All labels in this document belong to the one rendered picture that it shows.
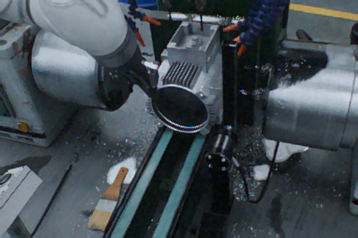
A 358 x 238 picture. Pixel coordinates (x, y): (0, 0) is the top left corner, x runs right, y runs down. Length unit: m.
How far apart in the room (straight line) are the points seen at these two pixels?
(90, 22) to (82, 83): 0.46
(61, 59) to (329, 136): 0.67
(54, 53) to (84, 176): 0.36
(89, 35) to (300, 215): 0.70
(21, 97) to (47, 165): 0.21
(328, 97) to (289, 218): 0.33
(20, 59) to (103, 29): 0.54
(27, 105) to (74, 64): 0.23
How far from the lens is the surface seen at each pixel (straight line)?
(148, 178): 1.04
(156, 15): 1.18
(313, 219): 1.12
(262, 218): 1.10
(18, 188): 0.91
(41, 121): 1.30
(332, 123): 0.95
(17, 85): 1.23
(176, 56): 1.05
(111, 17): 0.69
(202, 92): 0.98
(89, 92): 1.11
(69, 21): 0.66
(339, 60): 0.97
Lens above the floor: 1.72
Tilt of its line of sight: 43 degrees down
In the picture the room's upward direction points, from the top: 7 degrees counter-clockwise
